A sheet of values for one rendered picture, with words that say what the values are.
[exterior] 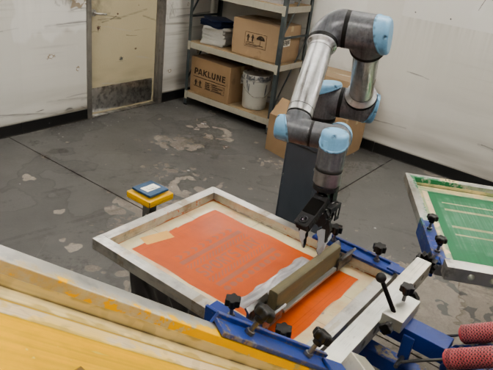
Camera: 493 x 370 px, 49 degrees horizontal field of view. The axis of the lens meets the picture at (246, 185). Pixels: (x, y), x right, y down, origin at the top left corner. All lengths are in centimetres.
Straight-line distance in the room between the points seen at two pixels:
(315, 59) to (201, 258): 71
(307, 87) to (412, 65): 384
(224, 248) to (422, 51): 386
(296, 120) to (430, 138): 397
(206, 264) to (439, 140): 397
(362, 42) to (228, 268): 81
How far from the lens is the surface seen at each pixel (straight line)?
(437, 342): 151
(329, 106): 209
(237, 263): 176
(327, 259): 168
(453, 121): 536
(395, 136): 559
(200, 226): 193
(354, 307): 161
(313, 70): 164
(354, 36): 173
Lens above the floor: 193
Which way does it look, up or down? 25 degrees down
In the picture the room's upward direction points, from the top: 7 degrees clockwise
